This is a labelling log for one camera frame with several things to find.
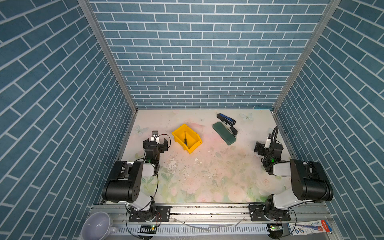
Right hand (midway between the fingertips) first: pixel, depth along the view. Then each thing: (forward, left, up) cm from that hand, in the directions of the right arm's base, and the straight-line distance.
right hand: (264, 141), depth 94 cm
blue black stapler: (+16, +21, -3) cm, 27 cm away
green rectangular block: (+9, +25, -5) cm, 26 cm away
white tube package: (-44, -11, -6) cm, 46 cm away
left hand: (-5, +68, +4) cm, 69 cm away
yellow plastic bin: (+2, +51, -5) cm, 51 cm away
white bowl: (-52, +86, -4) cm, 100 cm away
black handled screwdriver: (0, +52, -5) cm, 52 cm away
